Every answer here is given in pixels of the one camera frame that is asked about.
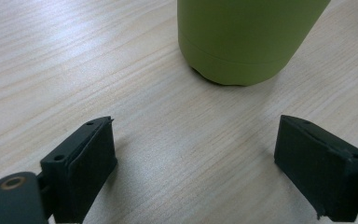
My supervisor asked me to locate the green cup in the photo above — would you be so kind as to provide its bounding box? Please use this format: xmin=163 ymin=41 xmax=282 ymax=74
xmin=176 ymin=0 xmax=332 ymax=87

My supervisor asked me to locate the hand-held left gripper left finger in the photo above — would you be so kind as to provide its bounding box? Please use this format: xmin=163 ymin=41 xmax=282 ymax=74
xmin=39 ymin=116 xmax=118 ymax=224

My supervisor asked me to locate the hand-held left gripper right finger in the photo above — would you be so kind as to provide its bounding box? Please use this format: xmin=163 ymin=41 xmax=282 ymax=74
xmin=273 ymin=114 xmax=358 ymax=223

